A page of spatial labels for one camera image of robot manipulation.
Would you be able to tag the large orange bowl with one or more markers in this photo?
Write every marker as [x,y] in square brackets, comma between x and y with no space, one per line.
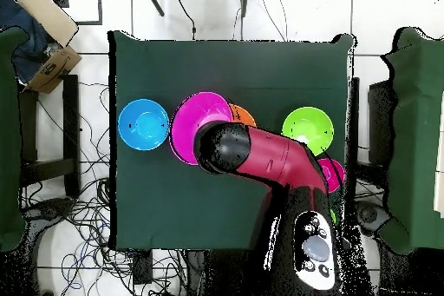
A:
[241,115]

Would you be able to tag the large pink bowl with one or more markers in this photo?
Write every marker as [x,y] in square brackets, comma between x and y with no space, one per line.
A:
[194,119]

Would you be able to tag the light green bowl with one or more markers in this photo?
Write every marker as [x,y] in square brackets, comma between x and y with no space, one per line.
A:
[305,126]

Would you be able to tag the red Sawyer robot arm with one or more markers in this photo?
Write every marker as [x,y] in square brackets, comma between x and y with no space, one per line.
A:
[277,157]

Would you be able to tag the dark green tablecloth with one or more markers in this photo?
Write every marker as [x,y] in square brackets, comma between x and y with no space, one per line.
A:
[225,67]

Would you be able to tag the blue bowl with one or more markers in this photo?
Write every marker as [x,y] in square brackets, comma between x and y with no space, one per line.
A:
[143,124]

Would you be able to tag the small crimson bowl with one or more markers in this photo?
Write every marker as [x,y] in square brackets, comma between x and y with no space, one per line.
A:
[333,174]

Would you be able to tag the green cup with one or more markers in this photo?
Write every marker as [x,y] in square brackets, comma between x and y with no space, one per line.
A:
[333,216]

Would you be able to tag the black power strip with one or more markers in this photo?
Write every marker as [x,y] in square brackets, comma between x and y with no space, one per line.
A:
[143,268]

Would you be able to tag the black tripod leg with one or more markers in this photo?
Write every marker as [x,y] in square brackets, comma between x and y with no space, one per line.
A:
[154,1]
[245,1]

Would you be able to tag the brown cardboard box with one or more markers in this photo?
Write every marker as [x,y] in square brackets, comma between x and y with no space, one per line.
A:
[52,70]

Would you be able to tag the green cloth covered table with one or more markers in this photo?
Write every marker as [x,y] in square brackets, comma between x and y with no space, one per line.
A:
[8,136]
[416,136]

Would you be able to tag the beige box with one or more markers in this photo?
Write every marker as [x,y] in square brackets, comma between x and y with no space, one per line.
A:
[48,14]

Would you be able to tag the dark blue cloth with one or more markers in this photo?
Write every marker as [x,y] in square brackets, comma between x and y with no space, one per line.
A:
[24,46]

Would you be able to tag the black stool frame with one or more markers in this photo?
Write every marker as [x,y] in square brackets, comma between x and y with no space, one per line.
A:
[71,119]

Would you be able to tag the grey pedestal foot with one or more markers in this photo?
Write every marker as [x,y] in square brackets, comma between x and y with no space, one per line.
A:
[52,209]
[369,216]

